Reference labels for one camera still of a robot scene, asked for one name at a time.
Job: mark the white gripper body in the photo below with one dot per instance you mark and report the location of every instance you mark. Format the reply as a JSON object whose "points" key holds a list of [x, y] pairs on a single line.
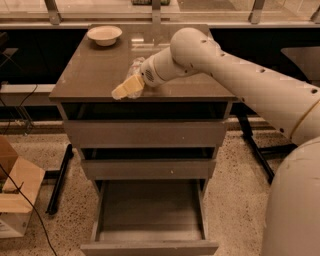
{"points": [[149, 74]]}

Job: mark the grey drawer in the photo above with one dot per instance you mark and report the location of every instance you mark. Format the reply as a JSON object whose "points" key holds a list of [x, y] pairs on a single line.
{"points": [[149, 163], [150, 218], [146, 124]]}

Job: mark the clear plastic water bottle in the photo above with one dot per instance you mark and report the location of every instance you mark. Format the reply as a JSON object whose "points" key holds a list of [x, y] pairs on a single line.
{"points": [[135, 67]]}

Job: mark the grey middle drawer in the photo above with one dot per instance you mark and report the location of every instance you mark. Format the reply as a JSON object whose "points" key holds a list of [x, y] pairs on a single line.
{"points": [[149, 163]]}

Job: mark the brown cardboard box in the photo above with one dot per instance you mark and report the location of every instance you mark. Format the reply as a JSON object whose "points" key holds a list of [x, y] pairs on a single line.
{"points": [[22, 181]]}

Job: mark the white paper bowl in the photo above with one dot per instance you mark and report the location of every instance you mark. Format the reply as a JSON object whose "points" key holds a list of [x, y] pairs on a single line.
{"points": [[104, 35]]}

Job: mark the grey drawer cabinet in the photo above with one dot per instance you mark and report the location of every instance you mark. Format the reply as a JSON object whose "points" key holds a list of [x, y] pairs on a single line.
{"points": [[94, 71]]}

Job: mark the grey bottom drawer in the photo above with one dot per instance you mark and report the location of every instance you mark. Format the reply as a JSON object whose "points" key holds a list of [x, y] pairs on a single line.
{"points": [[150, 218]]}

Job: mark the grey top drawer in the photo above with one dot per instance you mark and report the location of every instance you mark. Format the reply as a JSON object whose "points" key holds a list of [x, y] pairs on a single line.
{"points": [[146, 124]]}

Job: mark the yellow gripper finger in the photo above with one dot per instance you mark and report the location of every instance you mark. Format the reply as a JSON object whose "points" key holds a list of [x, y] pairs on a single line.
{"points": [[132, 87]]}

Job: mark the black left table leg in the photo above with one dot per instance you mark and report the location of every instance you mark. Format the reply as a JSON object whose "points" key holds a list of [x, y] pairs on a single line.
{"points": [[58, 176]]}

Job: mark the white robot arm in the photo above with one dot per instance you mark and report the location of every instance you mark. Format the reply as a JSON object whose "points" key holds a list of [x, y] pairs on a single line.
{"points": [[292, 223]]}

